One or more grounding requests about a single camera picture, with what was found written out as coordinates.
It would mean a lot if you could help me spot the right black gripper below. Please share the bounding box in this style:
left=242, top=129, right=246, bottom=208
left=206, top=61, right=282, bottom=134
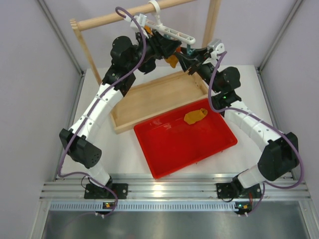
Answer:
left=175, top=47, right=222, bottom=94

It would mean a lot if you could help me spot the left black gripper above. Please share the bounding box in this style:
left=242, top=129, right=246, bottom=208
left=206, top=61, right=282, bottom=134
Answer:
left=126, top=28, right=181, bottom=72

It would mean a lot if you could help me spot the teal clip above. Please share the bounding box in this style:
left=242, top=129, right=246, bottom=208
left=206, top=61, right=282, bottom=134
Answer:
left=163, top=34, right=174, bottom=40
left=186, top=44, right=194, bottom=56

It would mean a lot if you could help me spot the mustard sock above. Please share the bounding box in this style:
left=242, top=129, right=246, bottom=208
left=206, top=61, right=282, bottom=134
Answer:
left=165, top=55, right=179, bottom=68
left=183, top=108, right=208, bottom=125

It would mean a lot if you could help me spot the white plastic sock hanger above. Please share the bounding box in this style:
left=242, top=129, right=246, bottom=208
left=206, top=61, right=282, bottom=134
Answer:
left=145, top=0, right=196, bottom=45

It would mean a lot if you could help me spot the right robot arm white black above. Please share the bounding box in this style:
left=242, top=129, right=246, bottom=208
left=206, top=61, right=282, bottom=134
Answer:
left=174, top=47, right=303, bottom=198

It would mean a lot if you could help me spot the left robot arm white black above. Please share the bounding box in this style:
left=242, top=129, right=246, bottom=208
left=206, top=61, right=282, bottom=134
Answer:
left=59, top=30, right=182, bottom=198

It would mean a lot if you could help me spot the teal clip at end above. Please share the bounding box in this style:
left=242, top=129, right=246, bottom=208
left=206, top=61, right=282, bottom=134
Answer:
left=186, top=44, right=194, bottom=56

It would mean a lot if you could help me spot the wooden hanger rack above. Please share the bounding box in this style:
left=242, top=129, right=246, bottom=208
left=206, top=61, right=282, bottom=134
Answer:
left=70, top=13, right=208, bottom=134

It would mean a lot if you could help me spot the red plastic tray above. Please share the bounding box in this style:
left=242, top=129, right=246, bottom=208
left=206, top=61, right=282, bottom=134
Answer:
left=134, top=99, right=238, bottom=179

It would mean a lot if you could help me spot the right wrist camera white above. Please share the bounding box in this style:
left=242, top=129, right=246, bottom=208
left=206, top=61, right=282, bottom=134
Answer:
left=207, top=39, right=225, bottom=60

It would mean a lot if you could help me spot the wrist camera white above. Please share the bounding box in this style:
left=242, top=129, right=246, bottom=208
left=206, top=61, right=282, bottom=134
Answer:
left=130, top=13, right=147, bottom=32
left=207, top=39, right=225, bottom=60

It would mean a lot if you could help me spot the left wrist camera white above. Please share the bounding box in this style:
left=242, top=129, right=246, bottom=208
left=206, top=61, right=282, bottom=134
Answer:
left=130, top=13, right=147, bottom=32

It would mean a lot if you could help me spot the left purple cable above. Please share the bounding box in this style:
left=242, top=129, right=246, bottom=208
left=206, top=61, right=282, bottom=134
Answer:
left=58, top=7, right=148, bottom=220

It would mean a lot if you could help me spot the aluminium rail frame front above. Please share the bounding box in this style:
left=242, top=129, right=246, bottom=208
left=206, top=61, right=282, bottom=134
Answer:
left=40, top=173, right=311, bottom=201

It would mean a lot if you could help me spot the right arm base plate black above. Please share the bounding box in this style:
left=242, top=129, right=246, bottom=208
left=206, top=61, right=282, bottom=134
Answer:
left=216, top=183, right=262, bottom=201

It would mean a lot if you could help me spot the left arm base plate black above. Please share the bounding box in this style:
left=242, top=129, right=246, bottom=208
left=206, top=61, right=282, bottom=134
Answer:
left=84, top=183, right=128, bottom=199

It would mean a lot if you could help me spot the perforated cable duct grey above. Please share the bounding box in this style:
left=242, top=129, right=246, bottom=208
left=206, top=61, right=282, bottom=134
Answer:
left=49, top=201, right=302, bottom=212

